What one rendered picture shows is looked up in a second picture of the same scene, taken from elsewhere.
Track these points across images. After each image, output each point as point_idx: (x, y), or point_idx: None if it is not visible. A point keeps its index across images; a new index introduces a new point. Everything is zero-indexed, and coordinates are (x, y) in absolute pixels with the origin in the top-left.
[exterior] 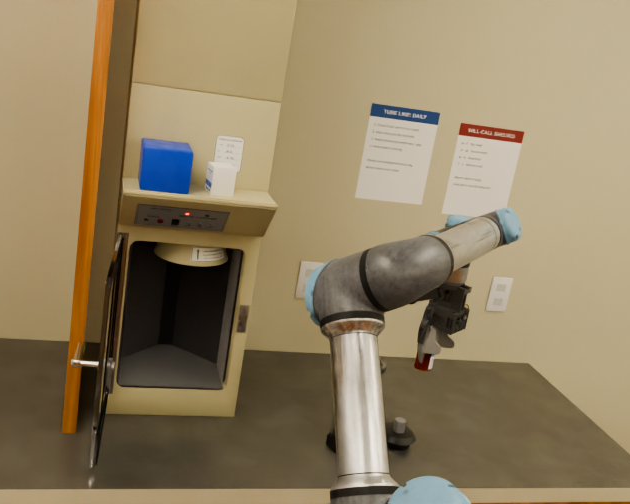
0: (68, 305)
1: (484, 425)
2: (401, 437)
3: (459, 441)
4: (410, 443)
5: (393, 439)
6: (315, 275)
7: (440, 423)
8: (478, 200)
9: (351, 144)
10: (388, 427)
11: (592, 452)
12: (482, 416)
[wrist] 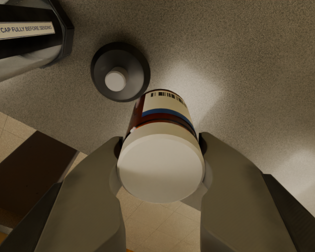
0: None
1: (290, 115)
2: (106, 92)
3: (212, 119)
4: (118, 101)
5: (95, 84)
6: None
7: (241, 74)
8: None
9: None
10: (110, 59)
11: None
12: None
